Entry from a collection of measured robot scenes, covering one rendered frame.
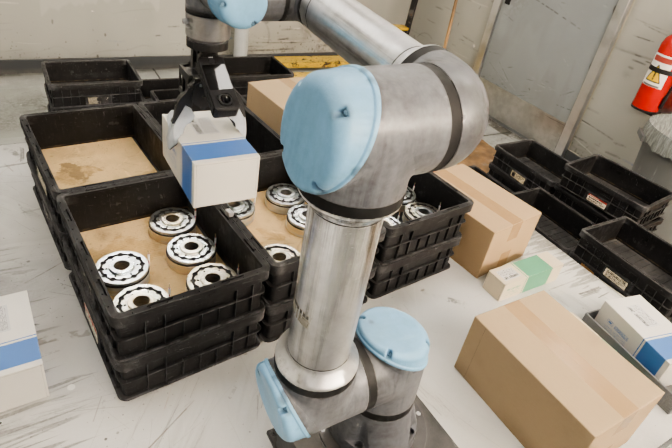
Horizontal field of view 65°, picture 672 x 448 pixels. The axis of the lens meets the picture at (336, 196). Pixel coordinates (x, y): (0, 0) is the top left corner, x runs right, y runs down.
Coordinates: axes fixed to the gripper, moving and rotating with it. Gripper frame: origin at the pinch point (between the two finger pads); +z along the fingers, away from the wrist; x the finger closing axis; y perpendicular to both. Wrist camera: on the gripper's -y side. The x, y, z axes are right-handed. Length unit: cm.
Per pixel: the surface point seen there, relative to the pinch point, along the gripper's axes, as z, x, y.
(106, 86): 52, -7, 159
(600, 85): 50, -314, 112
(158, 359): 31.9, 15.1, -19.0
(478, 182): 26, -86, 5
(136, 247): 28.4, 12.2, 9.8
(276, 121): 27, -44, 60
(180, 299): 18.7, 11.0, -18.7
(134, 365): 31.0, 19.3, -19.4
